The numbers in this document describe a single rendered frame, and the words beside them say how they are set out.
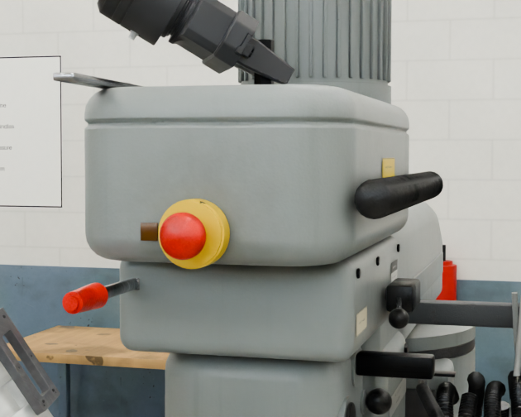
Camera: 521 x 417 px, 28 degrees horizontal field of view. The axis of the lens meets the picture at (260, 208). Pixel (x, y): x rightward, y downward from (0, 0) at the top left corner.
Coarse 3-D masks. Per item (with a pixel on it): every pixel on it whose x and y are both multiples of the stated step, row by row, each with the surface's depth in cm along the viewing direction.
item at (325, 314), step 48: (384, 240) 122; (144, 288) 103; (192, 288) 101; (240, 288) 100; (288, 288) 99; (336, 288) 97; (384, 288) 116; (144, 336) 103; (192, 336) 102; (240, 336) 100; (288, 336) 99; (336, 336) 98
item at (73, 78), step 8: (72, 72) 87; (56, 80) 87; (64, 80) 87; (72, 80) 87; (80, 80) 88; (88, 80) 90; (96, 80) 92; (104, 80) 94; (112, 80) 96; (104, 88) 96
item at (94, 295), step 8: (128, 280) 101; (136, 280) 103; (80, 288) 91; (88, 288) 92; (96, 288) 93; (104, 288) 94; (112, 288) 97; (120, 288) 98; (128, 288) 100; (136, 288) 103; (64, 296) 90; (72, 296) 89; (80, 296) 89; (88, 296) 91; (96, 296) 92; (104, 296) 93; (112, 296) 97; (64, 304) 90; (72, 304) 89; (80, 304) 90; (88, 304) 91; (96, 304) 92; (104, 304) 94; (72, 312) 90; (80, 312) 90
